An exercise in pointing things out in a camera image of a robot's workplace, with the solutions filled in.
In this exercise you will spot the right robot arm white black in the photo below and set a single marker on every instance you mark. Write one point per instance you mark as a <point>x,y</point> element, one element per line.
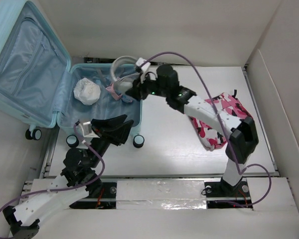
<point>241,134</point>

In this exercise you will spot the pink camouflage garment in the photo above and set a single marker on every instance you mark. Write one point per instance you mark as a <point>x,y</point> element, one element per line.
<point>212,118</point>

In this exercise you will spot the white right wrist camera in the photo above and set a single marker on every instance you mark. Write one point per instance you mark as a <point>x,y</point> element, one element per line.
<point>142,65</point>

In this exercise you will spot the white grey headphones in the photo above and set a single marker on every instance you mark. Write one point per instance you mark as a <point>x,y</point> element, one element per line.
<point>123,73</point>

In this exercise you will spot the pink blue cat-ear headphones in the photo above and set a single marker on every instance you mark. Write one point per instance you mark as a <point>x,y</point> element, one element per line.
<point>118,95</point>

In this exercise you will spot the light blue hard-shell suitcase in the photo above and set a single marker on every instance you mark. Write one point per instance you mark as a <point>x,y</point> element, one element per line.
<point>37,77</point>

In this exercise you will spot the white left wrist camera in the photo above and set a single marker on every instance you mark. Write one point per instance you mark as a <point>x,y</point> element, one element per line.
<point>86,129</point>

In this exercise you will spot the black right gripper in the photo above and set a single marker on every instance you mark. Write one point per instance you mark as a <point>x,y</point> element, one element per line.
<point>135,91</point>

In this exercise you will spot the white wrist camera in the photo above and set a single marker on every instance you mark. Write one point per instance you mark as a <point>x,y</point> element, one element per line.
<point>86,129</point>
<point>142,65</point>

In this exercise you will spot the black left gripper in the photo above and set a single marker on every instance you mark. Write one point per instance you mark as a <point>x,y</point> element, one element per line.
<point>117,135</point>

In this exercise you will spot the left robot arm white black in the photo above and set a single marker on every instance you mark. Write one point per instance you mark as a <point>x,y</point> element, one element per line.
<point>77,179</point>

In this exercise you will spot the metal base rail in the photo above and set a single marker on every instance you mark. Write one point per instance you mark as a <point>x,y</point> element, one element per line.
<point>58,197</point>

